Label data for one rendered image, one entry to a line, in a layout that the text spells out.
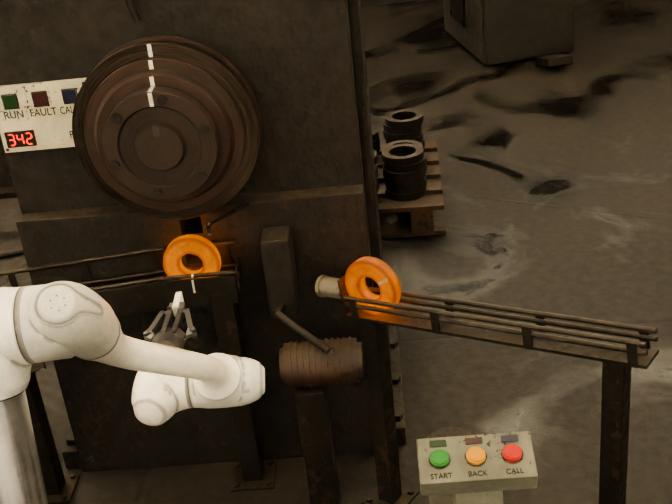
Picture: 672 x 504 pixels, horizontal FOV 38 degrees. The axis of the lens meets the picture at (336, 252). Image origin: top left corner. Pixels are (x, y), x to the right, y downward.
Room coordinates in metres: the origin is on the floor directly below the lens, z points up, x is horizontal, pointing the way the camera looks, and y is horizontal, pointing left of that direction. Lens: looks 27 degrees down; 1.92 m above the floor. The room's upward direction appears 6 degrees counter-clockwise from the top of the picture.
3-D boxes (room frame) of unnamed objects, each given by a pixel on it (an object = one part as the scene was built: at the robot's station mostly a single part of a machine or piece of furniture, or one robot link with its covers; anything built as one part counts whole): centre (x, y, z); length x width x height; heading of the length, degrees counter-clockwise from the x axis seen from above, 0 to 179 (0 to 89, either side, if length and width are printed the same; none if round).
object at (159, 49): (2.40, 0.39, 1.11); 0.47 x 0.06 x 0.47; 86
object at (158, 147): (2.30, 0.40, 1.11); 0.28 x 0.06 x 0.28; 86
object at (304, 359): (2.25, 0.07, 0.27); 0.22 x 0.13 x 0.53; 86
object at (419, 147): (4.35, 0.07, 0.22); 1.20 x 0.81 x 0.44; 84
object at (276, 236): (2.40, 0.16, 0.68); 0.11 x 0.08 x 0.24; 176
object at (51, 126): (2.53, 0.72, 1.15); 0.26 x 0.02 x 0.18; 86
